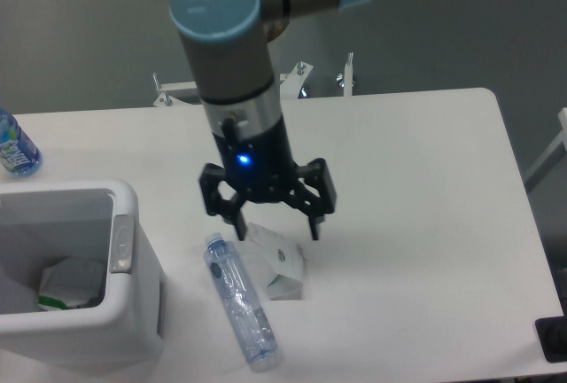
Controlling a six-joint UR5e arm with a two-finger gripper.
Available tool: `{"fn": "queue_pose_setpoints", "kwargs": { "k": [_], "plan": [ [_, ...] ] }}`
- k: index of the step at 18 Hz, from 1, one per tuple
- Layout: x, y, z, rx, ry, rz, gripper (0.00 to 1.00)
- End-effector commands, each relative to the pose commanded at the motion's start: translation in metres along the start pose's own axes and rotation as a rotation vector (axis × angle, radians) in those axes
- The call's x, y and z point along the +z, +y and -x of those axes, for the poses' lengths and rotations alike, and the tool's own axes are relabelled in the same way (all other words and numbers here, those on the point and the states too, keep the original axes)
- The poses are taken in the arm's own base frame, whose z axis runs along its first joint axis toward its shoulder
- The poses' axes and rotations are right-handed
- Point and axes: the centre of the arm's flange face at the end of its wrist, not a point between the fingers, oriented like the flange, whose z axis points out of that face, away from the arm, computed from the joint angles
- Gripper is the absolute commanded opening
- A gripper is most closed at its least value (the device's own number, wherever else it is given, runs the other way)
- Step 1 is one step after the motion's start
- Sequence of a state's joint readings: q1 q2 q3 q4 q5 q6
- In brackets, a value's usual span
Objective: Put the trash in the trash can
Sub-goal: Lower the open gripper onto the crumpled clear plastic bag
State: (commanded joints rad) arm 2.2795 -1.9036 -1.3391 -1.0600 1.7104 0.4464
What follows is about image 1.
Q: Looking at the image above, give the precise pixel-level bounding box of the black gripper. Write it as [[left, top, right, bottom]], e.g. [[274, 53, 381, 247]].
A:
[[198, 117, 337, 240]]

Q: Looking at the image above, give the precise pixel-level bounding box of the white and green paper carton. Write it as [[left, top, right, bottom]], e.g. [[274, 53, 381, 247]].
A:
[[237, 223, 305, 301]]

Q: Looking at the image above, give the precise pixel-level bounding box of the crumpled carton inside bin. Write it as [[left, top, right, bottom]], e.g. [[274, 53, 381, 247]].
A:
[[36, 257, 106, 310]]

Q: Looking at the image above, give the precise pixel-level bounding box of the white frame leg right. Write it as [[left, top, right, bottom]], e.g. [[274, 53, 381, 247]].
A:
[[524, 107, 566, 192]]

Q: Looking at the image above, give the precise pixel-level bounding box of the clear crushed plastic bottle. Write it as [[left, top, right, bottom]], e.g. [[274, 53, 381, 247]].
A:
[[203, 232, 279, 372]]

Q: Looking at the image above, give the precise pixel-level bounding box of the blue labelled water bottle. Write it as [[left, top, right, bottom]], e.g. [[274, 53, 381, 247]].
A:
[[1, 109, 42, 177]]

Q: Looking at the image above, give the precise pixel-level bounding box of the white plastic trash can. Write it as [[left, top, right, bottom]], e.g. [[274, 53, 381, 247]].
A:
[[1, 180, 166, 365]]

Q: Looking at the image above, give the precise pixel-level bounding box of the black device at table edge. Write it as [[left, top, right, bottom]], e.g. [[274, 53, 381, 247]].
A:
[[535, 316, 566, 363]]

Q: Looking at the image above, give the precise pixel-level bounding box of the white metal post with bolt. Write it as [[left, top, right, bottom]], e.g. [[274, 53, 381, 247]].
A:
[[336, 51, 355, 97]]

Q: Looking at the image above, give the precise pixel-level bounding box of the white metal frame bracket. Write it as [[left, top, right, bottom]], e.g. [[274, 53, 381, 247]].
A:
[[152, 73, 201, 107]]

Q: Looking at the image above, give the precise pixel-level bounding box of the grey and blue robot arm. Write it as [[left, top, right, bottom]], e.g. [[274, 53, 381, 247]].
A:
[[167, 0, 370, 238]]

